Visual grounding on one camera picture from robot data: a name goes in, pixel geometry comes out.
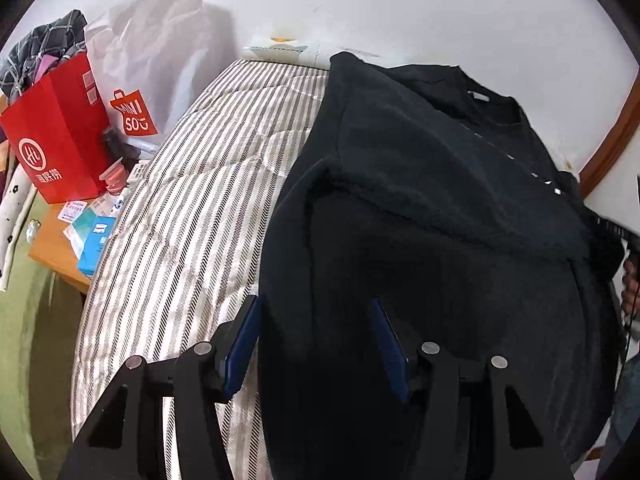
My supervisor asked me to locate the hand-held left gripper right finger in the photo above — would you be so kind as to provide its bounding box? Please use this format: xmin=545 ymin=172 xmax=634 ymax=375
xmin=367 ymin=297 xmax=576 ymax=480

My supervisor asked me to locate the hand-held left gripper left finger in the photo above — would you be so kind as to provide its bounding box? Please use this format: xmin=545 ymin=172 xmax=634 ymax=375
xmin=57 ymin=295 xmax=263 ymax=480

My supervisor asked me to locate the black sweater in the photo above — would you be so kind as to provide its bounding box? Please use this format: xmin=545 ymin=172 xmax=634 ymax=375
xmin=257 ymin=51 xmax=626 ymax=480

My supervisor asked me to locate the person's right hand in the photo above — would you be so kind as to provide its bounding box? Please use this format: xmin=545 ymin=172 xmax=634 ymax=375
xmin=619 ymin=259 xmax=640 ymax=315

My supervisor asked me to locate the striped bed mattress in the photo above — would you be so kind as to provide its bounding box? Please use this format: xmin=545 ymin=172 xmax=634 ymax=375
xmin=70 ymin=57 xmax=332 ymax=480

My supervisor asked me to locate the person's blue jeans leg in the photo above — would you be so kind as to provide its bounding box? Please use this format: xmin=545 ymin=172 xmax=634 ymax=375
xmin=597 ymin=350 xmax=640 ymax=480

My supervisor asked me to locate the white and blue medicine box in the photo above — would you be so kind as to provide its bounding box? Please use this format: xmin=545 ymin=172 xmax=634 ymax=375
xmin=99 ymin=194 xmax=129 ymax=222

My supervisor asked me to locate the teal and white box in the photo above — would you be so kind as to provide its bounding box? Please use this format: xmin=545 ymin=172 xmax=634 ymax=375
xmin=63 ymin=207 xmax=102 ymax=257

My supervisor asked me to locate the green blanket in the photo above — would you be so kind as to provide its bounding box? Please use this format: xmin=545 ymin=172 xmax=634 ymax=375
xmin=0 ymin=194 xmax=87 ymax=472

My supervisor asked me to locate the pink capped bottle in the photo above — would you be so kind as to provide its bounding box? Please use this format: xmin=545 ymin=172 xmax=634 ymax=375
xmin=99 ymin=157 xmax=129 ymax=197

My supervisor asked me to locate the wooden nightstand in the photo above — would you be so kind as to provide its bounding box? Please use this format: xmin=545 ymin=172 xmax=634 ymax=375
xmin=27 ymin=160 xmax=132 ymax=294

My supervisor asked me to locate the white floral cloth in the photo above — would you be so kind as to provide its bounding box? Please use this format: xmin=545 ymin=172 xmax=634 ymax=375
xmin=0 ymin=162 xmax=39 ymax=292

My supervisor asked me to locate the red paper bag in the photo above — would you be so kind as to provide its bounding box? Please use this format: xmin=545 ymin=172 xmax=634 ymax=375
xmin=0 ymin=52 xmax=116 ymax=204

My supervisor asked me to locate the white shopping bag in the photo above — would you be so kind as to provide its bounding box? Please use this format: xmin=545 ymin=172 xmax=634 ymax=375
xmin=85 ymin=0 xmax=232 ymax=152

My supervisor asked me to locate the grey plaid cloth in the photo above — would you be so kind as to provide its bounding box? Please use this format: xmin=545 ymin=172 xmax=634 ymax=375
xmin=0 ymin=9 xmax=89 ymax=99

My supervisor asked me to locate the brown wooden frame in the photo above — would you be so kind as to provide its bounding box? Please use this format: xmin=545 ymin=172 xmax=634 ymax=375
xmin=579 ymin=94 xmax=640 ymax=199

